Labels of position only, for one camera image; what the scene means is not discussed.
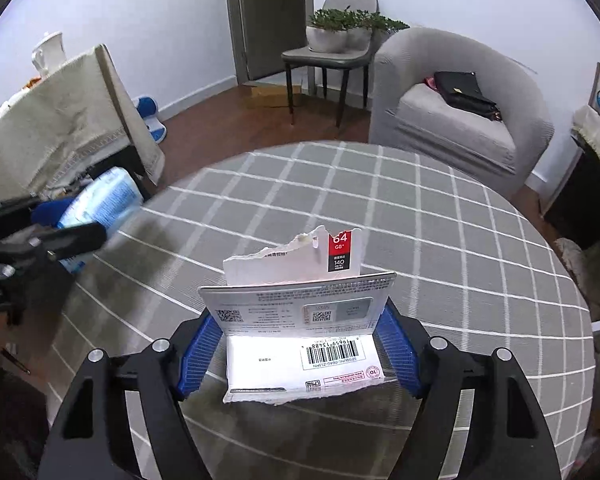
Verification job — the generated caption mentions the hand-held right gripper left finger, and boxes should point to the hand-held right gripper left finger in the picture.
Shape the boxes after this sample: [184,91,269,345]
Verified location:
[39,310,225,480]

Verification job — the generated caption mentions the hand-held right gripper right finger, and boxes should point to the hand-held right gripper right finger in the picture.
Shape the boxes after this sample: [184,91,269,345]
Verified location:
[377,302,563,480]

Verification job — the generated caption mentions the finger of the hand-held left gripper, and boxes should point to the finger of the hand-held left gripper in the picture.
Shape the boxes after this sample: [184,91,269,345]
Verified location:
[0,222,107,263]
[0,195,81,233]

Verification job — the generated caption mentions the blue tissue pack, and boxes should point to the blue tissue pack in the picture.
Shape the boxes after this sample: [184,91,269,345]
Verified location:
[57,167,142,273]

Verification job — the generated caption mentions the torn white card packaging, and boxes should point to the torn white card packaging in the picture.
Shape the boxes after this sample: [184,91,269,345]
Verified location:
[199,225,398,406]

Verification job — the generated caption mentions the beige tablecloth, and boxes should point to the beige tablecloth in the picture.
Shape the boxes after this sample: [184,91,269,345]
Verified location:
[0,44,165,206]

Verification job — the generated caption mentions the grey checked tablecloth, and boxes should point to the grey checked tablecloth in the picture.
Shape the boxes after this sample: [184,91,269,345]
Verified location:
[47,141,595,480]

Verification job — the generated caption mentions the blue and white floor appliance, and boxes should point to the blue and white floor appliance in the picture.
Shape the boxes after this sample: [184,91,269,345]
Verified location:
[135,96,168,144]

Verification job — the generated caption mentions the white ceramic jug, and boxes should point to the white ceramic jug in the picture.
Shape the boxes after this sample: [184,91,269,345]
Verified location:
[31,31,65,77]

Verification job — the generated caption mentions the white rag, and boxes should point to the white rag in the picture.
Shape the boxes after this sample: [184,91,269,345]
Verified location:
[554,237,589,287]

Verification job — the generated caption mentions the grey armchair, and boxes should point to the grey armchair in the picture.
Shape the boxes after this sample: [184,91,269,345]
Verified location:
[369,27,555,198]

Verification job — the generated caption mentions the black handbag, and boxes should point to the black handbag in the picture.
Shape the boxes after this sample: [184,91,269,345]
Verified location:
[434,71,503,122]

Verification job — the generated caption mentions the grey door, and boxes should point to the grey door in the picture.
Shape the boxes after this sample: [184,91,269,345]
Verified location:
[223,0,315,83]

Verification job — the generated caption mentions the grey dining chair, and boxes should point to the grey dining chair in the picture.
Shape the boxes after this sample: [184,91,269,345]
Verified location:
[281,0,381,128]

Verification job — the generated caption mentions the potted plant in white pot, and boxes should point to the potted plant in white pot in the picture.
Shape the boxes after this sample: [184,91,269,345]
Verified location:
[306,8,351,54]
[347,10,411,52]

